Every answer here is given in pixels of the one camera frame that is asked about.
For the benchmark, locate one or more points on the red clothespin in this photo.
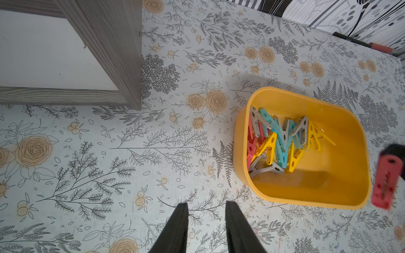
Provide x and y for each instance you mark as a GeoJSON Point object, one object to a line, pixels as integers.
{"type": "Point", "coordinates": [389, 170]}
{"type": "Point", "coordinates": [261, 133]}
{"type": "Point", "coordinates": [251, 143]}

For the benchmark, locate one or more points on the wooden two-drawer cabinet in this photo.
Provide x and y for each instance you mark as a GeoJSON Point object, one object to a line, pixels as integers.
{"type": "Point", "coordinates": [71, 52]}

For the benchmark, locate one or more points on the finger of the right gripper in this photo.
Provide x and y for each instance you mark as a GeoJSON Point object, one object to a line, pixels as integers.
{"type": "Point", "coordinates": [397, 150]}

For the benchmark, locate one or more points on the teal clothespin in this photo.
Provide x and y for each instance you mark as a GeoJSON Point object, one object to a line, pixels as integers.
{"type": "Point", "coordinates": [274, 123]}
{"type": "Point", "coordinates": [281, 154]}

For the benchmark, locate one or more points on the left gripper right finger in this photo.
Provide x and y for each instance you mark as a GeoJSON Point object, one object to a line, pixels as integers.
{"type": "Point", "coordinates": [240, 236]}

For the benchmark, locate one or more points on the yellow plastic storage box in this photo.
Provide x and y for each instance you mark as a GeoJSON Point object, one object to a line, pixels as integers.
{"type": "Point", "coordinates": [336, 176]}

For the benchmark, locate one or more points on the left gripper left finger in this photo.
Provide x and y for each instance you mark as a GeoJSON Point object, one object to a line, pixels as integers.
{"type": "Point", "coordinates": [173, 238]}

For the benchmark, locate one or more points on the grey clothespin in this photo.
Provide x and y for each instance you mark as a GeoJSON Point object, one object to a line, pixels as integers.
{"type": "Point", "coordinates": [257, 117]}
{"type": "Point", "coordinates": [260, 165]}
{"type": "Point", "coordinates": [287, 127]}
{"type": "Point", "coordinates": [300, 131]}

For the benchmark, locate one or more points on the grey clothespin in box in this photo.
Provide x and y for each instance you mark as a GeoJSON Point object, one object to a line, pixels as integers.
{"type": "Point", "coordinates": [260, 165]}

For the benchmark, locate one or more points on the teal clothespin in pile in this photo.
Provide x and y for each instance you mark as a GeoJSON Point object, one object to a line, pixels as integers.
{"type": "Point", "coordinates": [274, 123]}

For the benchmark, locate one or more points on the yellow clothespin pile centre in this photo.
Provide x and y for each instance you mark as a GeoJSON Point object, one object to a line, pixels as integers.
{"type": "Point", "coordinates": [313, 141]}

